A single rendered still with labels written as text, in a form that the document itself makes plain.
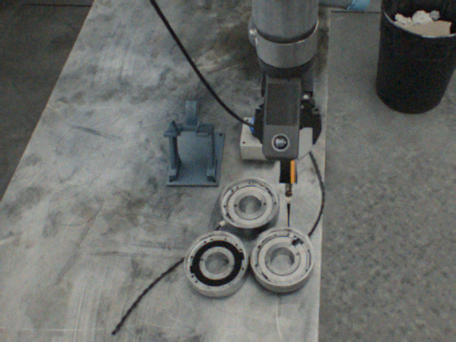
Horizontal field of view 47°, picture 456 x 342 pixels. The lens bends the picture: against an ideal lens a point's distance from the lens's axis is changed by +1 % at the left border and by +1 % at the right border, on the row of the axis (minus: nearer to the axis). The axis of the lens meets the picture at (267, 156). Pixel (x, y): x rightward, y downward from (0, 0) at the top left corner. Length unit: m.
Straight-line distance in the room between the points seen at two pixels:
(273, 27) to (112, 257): 0.53
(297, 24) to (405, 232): 1.35
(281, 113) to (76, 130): 0.59
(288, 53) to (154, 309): 0.48
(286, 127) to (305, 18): 0.14
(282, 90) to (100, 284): 0.47
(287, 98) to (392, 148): 1.43
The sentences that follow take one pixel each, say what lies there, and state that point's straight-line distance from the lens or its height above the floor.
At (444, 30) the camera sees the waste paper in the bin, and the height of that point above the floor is 0.35.
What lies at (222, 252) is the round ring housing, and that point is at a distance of 0.88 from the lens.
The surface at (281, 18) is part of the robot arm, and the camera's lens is 0.58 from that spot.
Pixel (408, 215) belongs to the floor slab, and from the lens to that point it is 1.90.
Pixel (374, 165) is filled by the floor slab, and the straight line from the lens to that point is 2.00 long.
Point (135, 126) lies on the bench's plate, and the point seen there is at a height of 0.80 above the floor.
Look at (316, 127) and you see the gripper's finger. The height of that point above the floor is 1.05.
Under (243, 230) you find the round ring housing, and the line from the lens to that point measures 0.89.
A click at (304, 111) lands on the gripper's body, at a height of 1.09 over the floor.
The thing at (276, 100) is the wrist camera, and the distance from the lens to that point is 0.65.
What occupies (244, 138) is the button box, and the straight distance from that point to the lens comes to 0.98.
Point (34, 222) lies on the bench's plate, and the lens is 1.04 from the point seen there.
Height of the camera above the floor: 1.61
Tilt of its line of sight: 54 degrees down
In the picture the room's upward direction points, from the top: 5 degrees counter-clockwise
